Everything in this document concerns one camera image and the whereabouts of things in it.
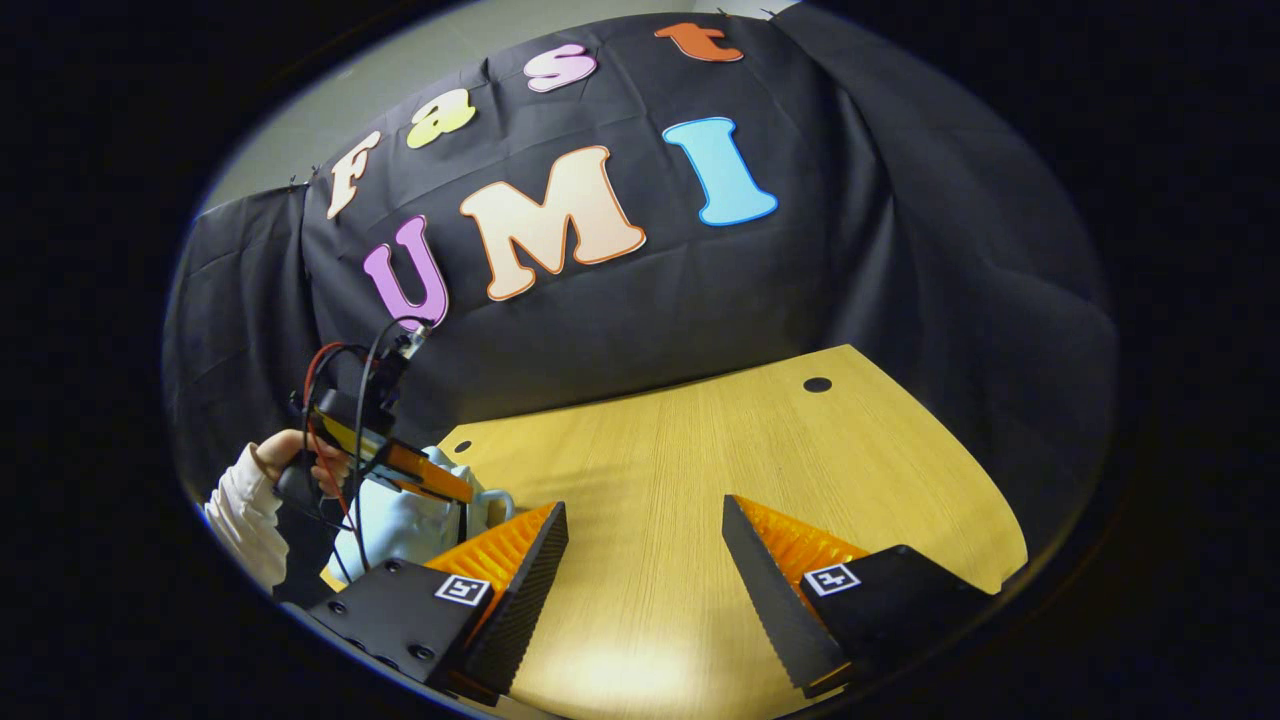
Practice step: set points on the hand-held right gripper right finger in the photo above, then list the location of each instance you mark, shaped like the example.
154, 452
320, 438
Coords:
770, 600

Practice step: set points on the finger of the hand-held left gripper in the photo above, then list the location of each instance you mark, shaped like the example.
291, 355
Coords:
430, 475

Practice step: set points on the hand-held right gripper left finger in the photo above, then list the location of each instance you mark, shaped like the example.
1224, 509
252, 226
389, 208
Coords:
530, 590

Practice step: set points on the light blue suitcase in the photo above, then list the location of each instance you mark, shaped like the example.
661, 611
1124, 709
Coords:
410, 525

